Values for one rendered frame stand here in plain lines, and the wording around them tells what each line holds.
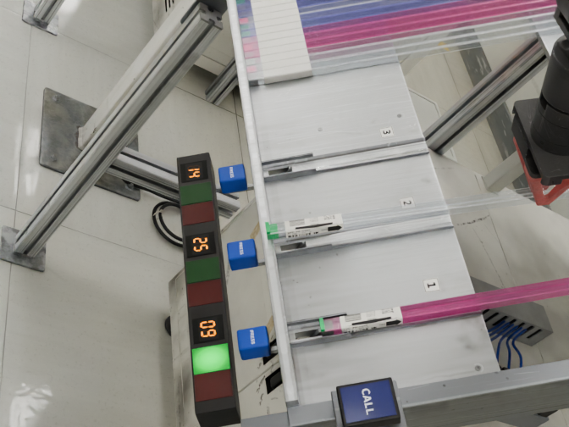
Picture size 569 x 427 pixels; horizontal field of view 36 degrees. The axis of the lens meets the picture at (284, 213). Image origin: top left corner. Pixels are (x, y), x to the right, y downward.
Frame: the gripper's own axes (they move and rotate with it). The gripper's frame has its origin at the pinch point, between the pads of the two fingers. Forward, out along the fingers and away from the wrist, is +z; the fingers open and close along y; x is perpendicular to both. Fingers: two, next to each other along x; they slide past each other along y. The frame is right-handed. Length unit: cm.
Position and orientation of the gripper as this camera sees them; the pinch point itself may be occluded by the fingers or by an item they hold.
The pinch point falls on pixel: (542, 193)
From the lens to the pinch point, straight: 96.4
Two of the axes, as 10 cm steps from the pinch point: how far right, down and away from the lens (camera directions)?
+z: 0.3, 6.1, 7.9
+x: -9.9, 1.3, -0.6
